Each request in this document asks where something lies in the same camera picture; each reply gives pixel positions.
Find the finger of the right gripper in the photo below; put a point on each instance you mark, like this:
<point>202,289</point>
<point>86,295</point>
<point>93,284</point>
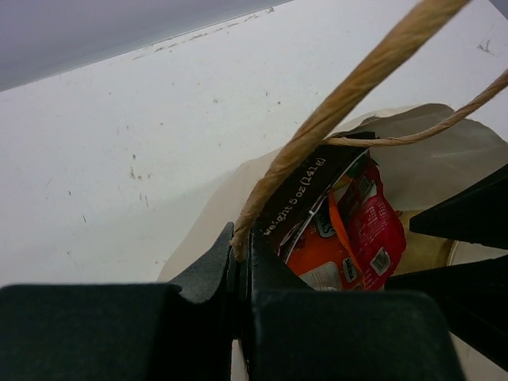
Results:
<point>468,301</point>
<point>477,215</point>

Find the yellow chips bag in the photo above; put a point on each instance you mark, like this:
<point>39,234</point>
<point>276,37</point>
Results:
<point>422,252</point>

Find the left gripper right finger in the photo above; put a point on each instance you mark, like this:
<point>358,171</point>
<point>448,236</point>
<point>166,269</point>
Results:
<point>302,334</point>

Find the brown paper bag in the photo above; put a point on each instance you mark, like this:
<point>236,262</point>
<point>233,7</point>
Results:
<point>465,56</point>

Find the dark brown snack bag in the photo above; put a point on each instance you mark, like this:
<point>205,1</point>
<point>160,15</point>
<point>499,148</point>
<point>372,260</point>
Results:
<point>301,194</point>

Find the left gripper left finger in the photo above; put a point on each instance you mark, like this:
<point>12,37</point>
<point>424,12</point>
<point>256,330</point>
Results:
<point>178,330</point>

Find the orange snack packet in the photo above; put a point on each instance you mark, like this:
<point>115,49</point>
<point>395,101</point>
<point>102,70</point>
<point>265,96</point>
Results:
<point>322,255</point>

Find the red pink candy packet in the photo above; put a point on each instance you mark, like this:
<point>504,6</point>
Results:
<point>367,225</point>

